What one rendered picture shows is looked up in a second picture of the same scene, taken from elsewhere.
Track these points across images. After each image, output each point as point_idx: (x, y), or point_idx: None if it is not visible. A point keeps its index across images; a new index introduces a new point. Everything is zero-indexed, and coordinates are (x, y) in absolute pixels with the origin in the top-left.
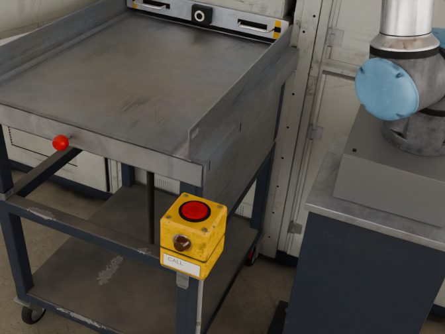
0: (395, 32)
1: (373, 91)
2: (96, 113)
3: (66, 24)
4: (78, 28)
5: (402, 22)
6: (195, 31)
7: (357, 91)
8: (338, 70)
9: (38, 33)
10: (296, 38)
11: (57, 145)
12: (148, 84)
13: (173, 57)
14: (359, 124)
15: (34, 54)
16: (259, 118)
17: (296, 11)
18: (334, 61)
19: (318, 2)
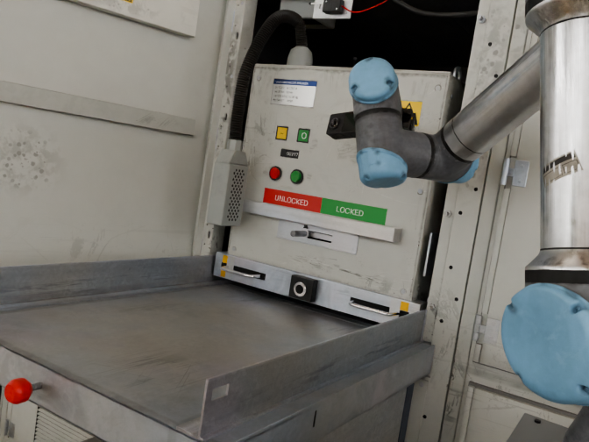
0: (565, 241)
1: (533, 343)
2: (94, 360)
3: (120, 270)
4: (136, 281)
5: (578, 224)
6: (292, 310)
7: (507, 348)
8: (493, 383)
9: (75, 268)
10: (431, 331)
11: (10, 392)
12: (194, 345)
13: (248, 326)
14: (521, 439)
15: (60, 294)
16: (360, 431)
17: (430, 292)
18: (487, 368)
19: (463, 280)
